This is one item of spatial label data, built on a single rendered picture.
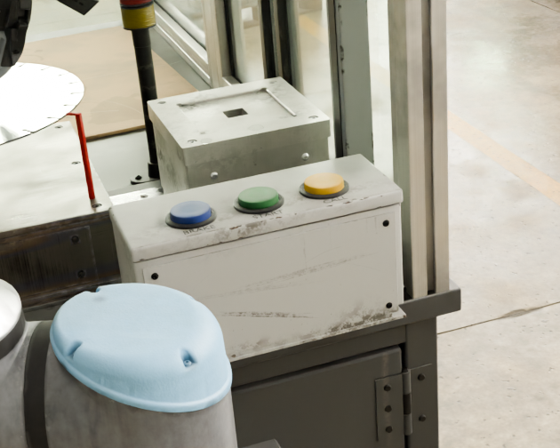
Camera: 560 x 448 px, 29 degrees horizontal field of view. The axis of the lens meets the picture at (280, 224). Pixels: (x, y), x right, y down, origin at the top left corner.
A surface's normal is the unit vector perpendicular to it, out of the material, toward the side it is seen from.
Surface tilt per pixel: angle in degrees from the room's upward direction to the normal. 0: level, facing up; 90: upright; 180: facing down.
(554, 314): 0
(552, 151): 0
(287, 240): 90
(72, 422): 71
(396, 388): 90
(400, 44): 90
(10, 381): 38
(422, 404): 90
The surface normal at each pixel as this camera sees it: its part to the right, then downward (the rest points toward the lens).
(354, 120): 0.33, 0.39
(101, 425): -0.15, 0.26
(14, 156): -0.07, -0.90
